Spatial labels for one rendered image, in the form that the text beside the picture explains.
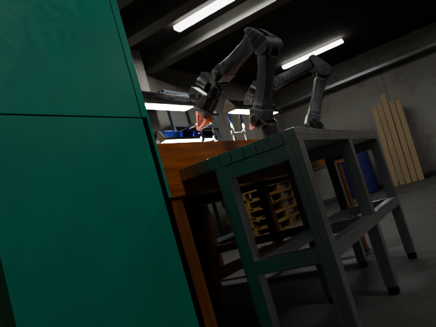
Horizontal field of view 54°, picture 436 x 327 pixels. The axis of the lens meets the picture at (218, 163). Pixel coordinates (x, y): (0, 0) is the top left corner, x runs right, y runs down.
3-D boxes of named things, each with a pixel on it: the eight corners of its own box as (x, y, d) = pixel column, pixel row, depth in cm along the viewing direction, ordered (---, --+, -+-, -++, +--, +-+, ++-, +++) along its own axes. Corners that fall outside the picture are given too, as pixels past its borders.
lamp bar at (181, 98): (198, 106, 220) (194, 92, 221) (104, 99, 169) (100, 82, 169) (187, 111, 225) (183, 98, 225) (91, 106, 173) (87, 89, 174)
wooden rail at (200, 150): (344, 161, 285) (335, 135, 287) (162, 200, 135) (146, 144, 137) (327, 167, 291) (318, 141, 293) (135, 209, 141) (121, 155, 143)
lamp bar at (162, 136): (218, 137, 331) (215, 128, 332) (165, 139, 280) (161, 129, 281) (210, 141, 336) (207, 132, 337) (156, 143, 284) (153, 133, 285)
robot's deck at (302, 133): (378, 138, 226) (375, 131, 227) (298, 139, 123) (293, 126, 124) (235, 184, 271) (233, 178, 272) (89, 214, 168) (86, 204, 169)
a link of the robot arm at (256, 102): (248, 125, 163) (256, 35, 155) (259, 124, 167) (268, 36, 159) (261, 128, 159) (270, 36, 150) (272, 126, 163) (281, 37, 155)
